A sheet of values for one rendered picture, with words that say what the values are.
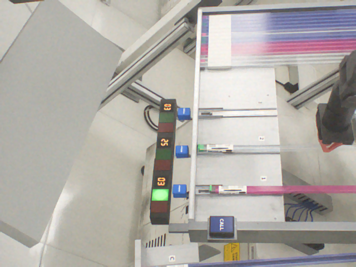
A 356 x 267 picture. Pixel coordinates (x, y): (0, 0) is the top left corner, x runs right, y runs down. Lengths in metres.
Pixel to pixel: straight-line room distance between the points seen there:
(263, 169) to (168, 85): 1.33
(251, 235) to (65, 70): 0.57
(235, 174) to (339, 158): 0.84
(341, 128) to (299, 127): 0.71
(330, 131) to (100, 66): 0.58
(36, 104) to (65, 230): 0.73
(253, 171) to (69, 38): 0.55
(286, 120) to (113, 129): 0.70
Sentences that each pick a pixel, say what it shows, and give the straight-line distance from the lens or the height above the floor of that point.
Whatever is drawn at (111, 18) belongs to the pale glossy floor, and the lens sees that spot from 2.52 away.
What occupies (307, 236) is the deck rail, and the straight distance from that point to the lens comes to 1.20.
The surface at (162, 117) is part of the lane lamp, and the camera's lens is 1.37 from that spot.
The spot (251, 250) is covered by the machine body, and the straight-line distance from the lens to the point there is 1.49.
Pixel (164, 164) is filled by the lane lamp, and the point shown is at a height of 0.66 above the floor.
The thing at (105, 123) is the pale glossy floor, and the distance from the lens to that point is 2.16.
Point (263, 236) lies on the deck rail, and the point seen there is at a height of 0.81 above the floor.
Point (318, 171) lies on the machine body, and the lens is 1.87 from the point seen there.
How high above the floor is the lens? 1.52
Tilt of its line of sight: 39 degrees down
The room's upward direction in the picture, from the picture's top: 56 degrees clockwise
